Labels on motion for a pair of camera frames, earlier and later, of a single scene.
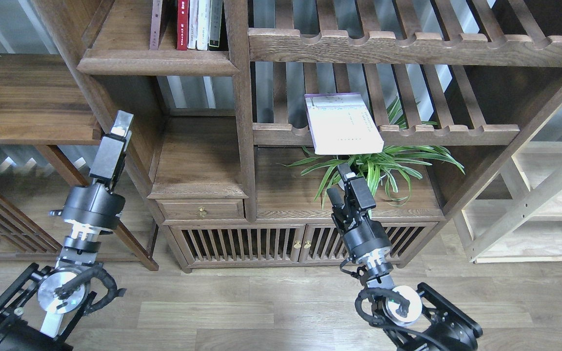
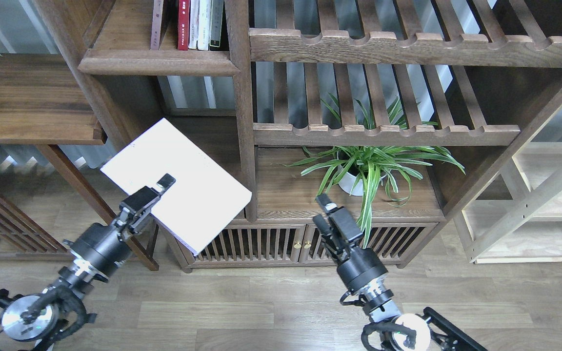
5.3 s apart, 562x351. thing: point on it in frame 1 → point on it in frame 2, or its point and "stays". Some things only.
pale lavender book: [340, 123] → [204, 199]
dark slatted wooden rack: [0, 230] stays
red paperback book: [182, 25] stays
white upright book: [193, 13] stays
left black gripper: [95, 205] → [101, 247]
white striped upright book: [203, 25] stays
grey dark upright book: [216, 8] stays
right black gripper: [362, 235] → [361, 265]
